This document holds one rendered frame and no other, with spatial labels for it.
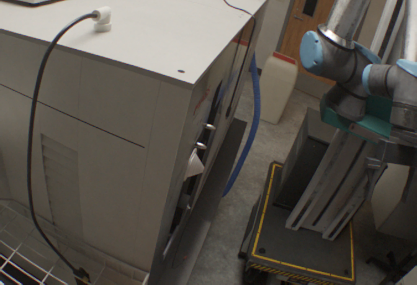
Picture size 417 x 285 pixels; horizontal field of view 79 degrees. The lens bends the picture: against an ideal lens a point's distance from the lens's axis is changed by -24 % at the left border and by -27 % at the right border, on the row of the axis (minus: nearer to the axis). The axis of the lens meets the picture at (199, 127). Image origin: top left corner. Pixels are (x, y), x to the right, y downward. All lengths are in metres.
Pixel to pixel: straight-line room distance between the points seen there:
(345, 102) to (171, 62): 0.94
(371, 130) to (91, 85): 1.10
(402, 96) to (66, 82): 0.69
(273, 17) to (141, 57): 4.00
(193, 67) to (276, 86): 2.89
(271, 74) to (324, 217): 1.74
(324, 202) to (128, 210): 1.45
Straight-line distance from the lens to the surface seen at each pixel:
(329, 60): 1.07
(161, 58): 0.34
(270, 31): 4.34
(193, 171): 0.57
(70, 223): 0.55
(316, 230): 1.94
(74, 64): 0.36
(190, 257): 1.02
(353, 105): 1.21
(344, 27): 1.05
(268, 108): 3.33
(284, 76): 3.17
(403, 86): 0.78
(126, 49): 0.35
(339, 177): 1.68
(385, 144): 0.76
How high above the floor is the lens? 1.57
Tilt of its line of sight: 32 degrees down
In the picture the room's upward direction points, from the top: 16 degrees clockwise
